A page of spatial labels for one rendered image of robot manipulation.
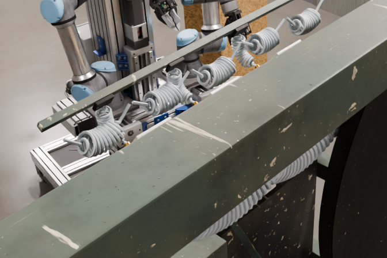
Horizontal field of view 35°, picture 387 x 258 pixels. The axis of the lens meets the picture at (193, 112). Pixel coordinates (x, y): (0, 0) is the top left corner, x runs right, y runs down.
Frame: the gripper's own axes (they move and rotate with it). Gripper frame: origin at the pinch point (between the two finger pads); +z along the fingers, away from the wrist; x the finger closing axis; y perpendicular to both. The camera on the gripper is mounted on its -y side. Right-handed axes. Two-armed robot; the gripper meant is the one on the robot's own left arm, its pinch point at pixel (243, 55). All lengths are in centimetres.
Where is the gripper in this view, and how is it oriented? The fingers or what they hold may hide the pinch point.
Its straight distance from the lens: 272.8
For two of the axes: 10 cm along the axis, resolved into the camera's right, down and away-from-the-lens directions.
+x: 8.3, -3.5, 4.3
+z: 3.2, 9.4, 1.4
